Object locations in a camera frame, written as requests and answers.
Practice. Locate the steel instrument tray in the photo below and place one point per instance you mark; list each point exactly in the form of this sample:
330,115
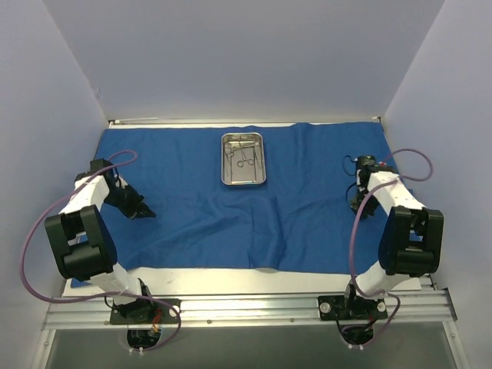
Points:
254,175

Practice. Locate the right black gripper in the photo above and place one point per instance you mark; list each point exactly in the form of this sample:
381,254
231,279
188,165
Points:
362,204

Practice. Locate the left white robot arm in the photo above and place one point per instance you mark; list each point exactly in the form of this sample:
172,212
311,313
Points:
81,242

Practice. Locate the blue surgical drape cloth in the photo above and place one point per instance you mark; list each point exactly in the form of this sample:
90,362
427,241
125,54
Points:
298,220

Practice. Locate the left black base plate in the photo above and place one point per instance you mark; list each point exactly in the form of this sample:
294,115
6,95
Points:
145,312

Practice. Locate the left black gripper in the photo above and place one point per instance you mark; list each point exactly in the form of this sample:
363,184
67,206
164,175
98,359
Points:
137,206

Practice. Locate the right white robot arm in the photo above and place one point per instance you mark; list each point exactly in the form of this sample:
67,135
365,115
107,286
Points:
410,244

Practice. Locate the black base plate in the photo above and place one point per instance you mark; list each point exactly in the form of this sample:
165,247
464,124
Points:
145,312
337,307

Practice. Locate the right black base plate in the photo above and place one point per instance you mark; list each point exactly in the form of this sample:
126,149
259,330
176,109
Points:
337,307

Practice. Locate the aluminium front rail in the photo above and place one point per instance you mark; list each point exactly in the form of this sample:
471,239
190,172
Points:
254,310

